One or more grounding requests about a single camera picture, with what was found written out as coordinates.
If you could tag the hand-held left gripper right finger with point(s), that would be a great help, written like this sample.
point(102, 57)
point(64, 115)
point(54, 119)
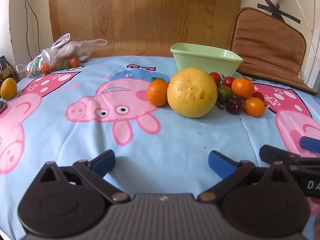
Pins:
point(220, 163)

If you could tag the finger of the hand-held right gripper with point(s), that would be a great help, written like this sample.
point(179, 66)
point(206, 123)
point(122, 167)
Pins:
point(275, 153)
point(310, 143)

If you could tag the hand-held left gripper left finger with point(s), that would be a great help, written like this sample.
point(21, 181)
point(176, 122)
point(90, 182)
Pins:
point(103, 162)

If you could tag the orange cherry tomato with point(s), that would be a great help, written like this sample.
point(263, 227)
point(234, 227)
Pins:
point(45, 68)
point(254, 106)
point(74, 62)

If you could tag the orange tangerine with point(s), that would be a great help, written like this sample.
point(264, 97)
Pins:
point(242, 88)
point(157, 93)

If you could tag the large yellow grapefruit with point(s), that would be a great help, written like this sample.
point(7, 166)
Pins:
point(192, 92)

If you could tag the light green plastic bowl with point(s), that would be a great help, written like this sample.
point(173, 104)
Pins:
point(200, 60)

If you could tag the printed cartoon blanket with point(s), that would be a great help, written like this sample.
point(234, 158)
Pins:
point(160, 135)

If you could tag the brown seat cushion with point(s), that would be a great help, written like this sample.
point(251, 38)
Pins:
point(270, 47)

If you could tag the smartphone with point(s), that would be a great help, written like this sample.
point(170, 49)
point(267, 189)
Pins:
point(2, 106)

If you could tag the clear plastic bag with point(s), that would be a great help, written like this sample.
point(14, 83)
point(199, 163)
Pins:
point(62, 52)

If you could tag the small yellow citrus fruit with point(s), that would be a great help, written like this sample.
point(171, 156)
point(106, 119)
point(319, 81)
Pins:
point(8, 88)

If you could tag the black tape cross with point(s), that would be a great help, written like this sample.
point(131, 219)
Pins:
point(275, 10)

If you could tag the wood pattern vinyl sheet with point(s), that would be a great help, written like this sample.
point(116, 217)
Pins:
point(145, 12)

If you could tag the white window frame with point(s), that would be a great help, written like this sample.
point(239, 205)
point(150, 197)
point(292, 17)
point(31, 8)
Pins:
point(315, 30)

